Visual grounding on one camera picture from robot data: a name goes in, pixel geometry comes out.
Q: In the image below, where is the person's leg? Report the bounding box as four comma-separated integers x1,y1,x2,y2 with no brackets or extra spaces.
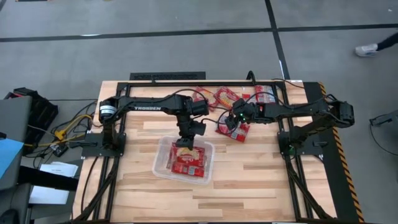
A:
376,32,398,52

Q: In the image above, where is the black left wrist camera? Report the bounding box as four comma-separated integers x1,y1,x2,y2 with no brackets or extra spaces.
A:
192,120,207,136

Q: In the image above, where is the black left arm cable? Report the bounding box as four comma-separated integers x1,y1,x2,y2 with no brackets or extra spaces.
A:
164,88,210,101

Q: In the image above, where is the white paper sheet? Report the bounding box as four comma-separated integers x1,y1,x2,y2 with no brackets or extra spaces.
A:
39,161,79,179
28,185,70,205

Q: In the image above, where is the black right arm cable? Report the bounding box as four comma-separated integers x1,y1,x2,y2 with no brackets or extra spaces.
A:
200,107,240,135

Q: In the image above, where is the black power adapter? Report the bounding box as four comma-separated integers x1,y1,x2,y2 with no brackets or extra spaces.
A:
52,144,70,158

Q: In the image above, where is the grey box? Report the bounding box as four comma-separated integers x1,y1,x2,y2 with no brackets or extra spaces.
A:
0,95,34,191

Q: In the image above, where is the black crate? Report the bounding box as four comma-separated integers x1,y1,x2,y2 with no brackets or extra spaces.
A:
3,87,59,155

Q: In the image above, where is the clear plastic storage bin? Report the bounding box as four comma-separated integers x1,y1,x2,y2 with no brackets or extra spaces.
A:
151,135,216,186

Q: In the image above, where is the person's shoe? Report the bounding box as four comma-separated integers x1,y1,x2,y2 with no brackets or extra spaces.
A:
354,43,379,58

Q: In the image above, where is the thin black floor cable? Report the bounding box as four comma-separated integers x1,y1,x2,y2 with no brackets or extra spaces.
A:
369,123,398,157

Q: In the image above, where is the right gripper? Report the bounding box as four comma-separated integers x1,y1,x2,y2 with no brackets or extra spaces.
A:
224,98,259,131

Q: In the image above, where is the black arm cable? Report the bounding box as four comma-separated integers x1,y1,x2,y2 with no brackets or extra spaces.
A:
200,107,240,135
164,88,210,101

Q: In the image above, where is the black aluminium table frame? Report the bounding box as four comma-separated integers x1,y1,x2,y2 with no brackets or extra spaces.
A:
73,80,338,223

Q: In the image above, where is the yellow cable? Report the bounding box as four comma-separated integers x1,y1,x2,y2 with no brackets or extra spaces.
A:
24,114,94,147

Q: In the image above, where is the black shelf board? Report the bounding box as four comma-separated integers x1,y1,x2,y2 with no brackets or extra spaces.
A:
17,166,79,191

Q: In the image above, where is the blue sheet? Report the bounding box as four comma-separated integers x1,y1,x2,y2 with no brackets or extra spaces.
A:
0,138,25,180

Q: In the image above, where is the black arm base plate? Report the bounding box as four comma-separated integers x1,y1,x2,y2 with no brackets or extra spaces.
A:
81,132,127,157
277,130,328,156

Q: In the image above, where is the black mat with hazard stripes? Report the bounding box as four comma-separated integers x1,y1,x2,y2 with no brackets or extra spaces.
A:
303,81,365,223

